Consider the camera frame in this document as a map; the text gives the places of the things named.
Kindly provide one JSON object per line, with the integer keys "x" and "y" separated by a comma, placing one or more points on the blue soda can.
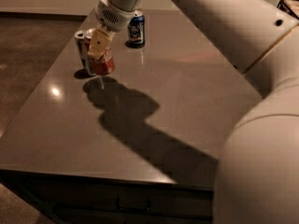
{"x": 136, "y": 30}

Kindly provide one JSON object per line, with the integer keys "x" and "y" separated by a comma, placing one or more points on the red coke can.
{"x": 105, "y": 64}

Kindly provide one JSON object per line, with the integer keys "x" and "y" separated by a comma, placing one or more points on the dark drawer with handle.
{"x": 157, "y": 201}

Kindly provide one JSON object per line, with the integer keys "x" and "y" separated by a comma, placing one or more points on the black wire basket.
{"x": 290, "y": 7}

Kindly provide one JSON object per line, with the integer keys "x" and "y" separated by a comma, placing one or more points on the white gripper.
{"x": 114, "y": 18}

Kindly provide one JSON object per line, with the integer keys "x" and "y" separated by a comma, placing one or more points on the silver redbull can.
{"x": 83, "y": 53}

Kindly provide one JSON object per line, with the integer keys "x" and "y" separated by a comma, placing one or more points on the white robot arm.
{"x": 257, "y": 179}

